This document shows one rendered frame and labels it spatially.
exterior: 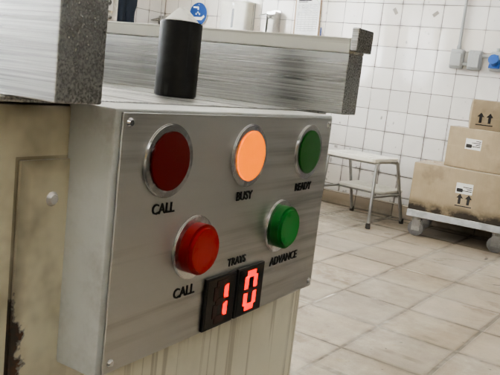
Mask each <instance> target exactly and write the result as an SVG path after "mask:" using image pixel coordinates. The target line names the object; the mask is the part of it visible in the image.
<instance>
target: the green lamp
mask: <svg viewBox="0 0 500 375"><path fill-rule="evenodd" d="M320 149H321V142H320V138H319V136H318V133H317V132H316V131H314V130H312V131H309V132H308V133H307V134H306V135H305V137H304V140H303V141H302V143H301V148H300V153H299V164H300V167H301V170H302V171H303V172H304V173H310V172H311V171H312V170H313V169H314V168H315V166H316V164H317V162H318V158H319V155H320Z"/></svg>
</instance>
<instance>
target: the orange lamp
mask: <svg viewBox="0 0 500 375"><path fill-rule="evenodd" d="M265 154H266V147H265V142H264V139H263V136H262V135H261V134H260V133H259V132H258V131H251V132H250V133H248V134H247V135H246V136H245V138H244V139H243V141H242V143H241V145H240V148H239V152H238V156H237V167H238V171H239V174H240V176H241V177H242V179H244V180H246V181H251V180H252V179H254V178H255V177H256V176H257V175H258V173H259V172H260V170H261V168H262V166H263V163H264V159H265Z"/></svg>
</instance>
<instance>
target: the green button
mask: <svg viewBox="0 0 500 375"><path fill-rule="evenodd" d="M298 229H299V215H298V212H297V211H296V209H295V208H294V207H290V206H287V205H282V206H280V207H279V208H278V209H277V210H276V212H275V214H274V216H273V217H272V221H271V225H270V229H269V237H270V240H271V243H272V245H273V246H276V247H279V248H282V249H285V248H287V247H288V246H290V245H291V244H292V243H293V242H294V240H295V238H296V236H297V234H298Z"/></svg>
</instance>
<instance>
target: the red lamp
mask: <svg viewBox="0 0 500 375"><path fill-rule="evenodd" d="M189 164H190V149H189V146H188V142H187V140H186V138H185V137H184V136H183V134H181V133H180V132H174V131H173V132H168V133H167V134H165V135H163V136H162V137H161V138H160V140H159V141H158V143H157V145H156V147H155V149H154V150H153V155H152V158H151V174H152V178H153V181H154V183H155V184H156V186H157V187H158V188H159V189H161V190H164V191H169V190H173V189H175V188H177V187H178V186H179V185H180V184H181V182H182V181H183V179H184V178H185V176H186V174H187V171H188V168H189Z"/></svg>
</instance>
